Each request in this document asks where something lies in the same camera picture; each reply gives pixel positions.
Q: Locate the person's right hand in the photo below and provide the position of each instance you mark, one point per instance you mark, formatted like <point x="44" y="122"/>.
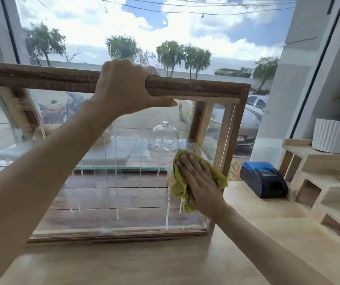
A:
<point x="202" y="186"/>

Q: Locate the person's left hand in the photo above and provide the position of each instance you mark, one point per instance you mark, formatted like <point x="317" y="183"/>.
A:
<point x="119" y="86"/>

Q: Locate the person's right little finger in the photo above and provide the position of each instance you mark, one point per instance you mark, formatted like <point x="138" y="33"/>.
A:
<point x="209" y="170"/>

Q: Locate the person's right middle finger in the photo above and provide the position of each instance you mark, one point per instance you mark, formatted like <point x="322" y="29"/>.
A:
<point x="190" y="166"/>

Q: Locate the person's left thumb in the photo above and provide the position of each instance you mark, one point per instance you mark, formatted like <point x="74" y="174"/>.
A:
<point x="161" y="101"/>

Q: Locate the yellow cleaning cloth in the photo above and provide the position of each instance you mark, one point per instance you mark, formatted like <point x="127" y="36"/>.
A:
<point x="177" y="186"/>

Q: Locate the wooden glass display case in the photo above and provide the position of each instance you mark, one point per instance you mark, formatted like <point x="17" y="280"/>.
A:
<point x="54" y="80"/>

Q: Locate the person's left forearm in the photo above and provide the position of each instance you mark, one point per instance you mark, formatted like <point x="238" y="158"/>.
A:
<point x="39" y="181"/>

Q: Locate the person's right forearm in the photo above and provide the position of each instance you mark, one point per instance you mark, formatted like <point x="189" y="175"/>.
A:
<point x="265" y="246"/>

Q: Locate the clear glass dome cover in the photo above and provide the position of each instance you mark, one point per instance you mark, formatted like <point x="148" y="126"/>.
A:
<point x="163" y="136"/>

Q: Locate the slim green tree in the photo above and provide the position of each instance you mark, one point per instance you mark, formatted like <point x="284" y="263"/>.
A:
<point x="168" y="54"/>
<point x="198" y="59"/>

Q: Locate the blue black receipt printer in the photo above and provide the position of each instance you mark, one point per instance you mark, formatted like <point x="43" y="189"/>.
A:
<point x="262" y="181"/>

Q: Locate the grey parked car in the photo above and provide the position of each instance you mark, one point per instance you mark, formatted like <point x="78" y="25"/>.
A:
<point x="247" y="124"/>

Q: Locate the round drooping tree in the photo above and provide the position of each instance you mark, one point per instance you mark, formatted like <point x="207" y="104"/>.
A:
<point x="122" y="47"/>

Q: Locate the distant low building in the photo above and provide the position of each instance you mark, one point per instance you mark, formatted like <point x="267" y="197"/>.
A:
<point x="235" y="71"/>

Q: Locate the white parked car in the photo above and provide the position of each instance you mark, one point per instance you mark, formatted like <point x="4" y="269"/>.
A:
<point x="257" y="102"/>

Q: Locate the red parked motorcycle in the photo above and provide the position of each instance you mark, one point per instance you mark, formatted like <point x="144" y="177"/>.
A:
<point x="58" y="111"/>

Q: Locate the small bushy tree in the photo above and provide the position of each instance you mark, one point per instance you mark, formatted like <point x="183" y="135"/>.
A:
<point x="266" y="68"/>

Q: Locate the light wooden stepped shelf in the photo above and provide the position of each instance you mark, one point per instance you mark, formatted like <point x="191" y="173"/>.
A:
<point x="330" y="175"/>

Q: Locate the white ribbed plant pot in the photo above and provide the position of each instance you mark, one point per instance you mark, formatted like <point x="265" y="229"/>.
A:
<point x="336" y="136"/>

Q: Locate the tall leafy tree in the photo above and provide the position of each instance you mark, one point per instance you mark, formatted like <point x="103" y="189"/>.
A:
<point x="43" y="40"/>

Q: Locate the black window frame post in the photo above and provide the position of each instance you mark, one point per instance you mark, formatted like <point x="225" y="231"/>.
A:
<point x="11" y="29"/>

